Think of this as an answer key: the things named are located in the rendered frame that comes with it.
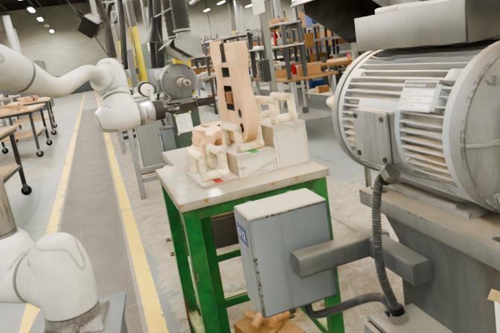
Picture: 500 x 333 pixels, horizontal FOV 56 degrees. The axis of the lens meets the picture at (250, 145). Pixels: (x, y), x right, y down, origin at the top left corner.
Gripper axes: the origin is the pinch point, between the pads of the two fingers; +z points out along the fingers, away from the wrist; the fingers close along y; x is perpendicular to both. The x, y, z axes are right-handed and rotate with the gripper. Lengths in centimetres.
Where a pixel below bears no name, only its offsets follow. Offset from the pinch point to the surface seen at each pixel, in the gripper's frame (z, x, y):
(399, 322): -6, -29, 121
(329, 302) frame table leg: 29, -85, 28
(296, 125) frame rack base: 31.4, -14.4, 14.1
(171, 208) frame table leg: -16, -49, -30
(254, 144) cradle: 13.6, -18.7, 11.6
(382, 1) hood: 13, 24, 99
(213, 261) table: -1, -80, -29
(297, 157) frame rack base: 29.9, -27.1, 14.2
